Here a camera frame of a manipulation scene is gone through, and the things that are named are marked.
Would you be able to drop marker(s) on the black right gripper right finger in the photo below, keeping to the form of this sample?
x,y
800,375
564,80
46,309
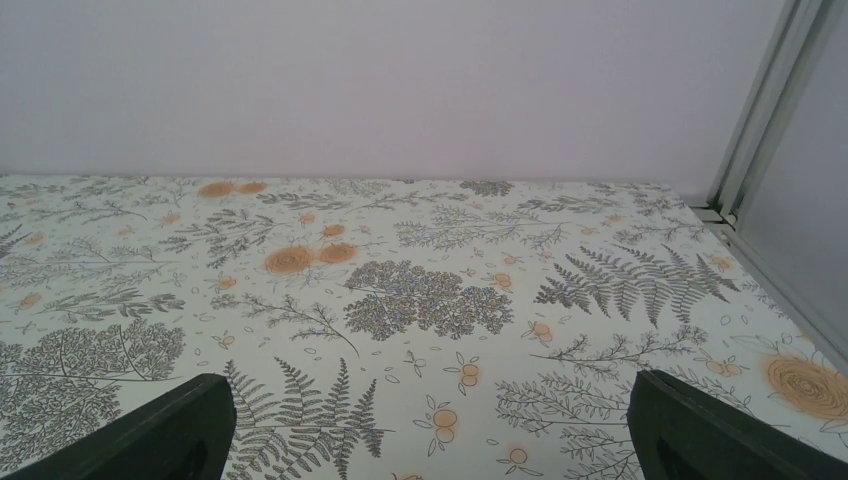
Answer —
x,y
681,432

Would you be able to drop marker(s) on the aluminium corner frame post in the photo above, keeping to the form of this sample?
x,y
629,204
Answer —
x,y
780,204

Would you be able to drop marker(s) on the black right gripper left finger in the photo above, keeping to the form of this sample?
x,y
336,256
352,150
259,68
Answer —
x,y
185,433

